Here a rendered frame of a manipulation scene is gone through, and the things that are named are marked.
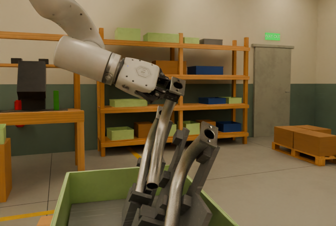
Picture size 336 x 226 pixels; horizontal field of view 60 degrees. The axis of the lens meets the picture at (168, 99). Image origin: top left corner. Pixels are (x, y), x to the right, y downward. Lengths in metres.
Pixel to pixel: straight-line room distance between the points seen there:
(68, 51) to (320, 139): 4.62
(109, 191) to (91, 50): 0.59
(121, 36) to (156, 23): 1.07
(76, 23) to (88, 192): 0.61
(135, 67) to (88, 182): 0.53
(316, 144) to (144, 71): 4.51
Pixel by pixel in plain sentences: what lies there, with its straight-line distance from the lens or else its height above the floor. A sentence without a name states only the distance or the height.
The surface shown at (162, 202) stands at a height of 1.01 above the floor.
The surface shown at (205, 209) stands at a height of 1.03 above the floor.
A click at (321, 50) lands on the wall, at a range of 8.30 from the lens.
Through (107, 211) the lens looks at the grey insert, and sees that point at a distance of 1.08.
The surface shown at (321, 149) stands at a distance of 5.13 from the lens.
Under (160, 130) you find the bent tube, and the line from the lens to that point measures 0.83.
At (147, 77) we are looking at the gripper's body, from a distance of 0.76.
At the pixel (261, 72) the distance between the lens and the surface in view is 7.13.
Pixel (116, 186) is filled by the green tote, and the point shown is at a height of 0.89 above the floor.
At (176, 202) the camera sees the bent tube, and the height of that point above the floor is 1.02.
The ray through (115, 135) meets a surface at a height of 0.36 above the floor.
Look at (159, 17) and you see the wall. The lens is 6.11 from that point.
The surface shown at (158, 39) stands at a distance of 5.44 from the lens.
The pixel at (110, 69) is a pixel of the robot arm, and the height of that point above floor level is 1.32.
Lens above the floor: 1.28
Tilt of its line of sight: 3 degrees down
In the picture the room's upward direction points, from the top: straight up
